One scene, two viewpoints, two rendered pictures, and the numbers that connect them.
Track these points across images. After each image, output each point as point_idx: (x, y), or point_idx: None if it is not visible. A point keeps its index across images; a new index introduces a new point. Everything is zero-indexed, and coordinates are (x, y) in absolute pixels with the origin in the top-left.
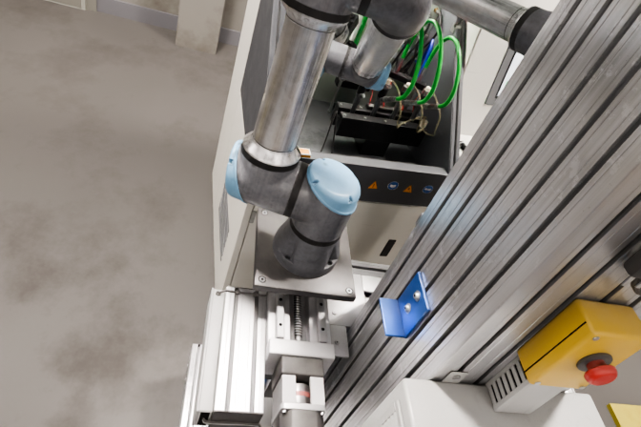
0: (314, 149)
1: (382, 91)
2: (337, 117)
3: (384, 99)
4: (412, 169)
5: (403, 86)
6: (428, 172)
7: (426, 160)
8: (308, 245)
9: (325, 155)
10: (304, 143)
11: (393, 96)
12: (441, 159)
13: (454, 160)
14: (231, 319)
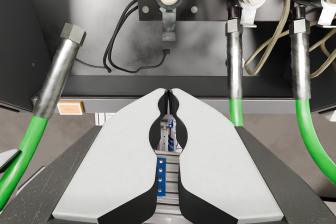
0: (121, 10)
1: (232, 1)
2: (111, 62)
3: (226, 37)
4: (242, 110)
5: None
6: (269, 112)
7: (310, 43)
8: None
9: (107, 104)
10: None
11: (231, 82)
12: (316, 84)
13: (327, 111)
14: None
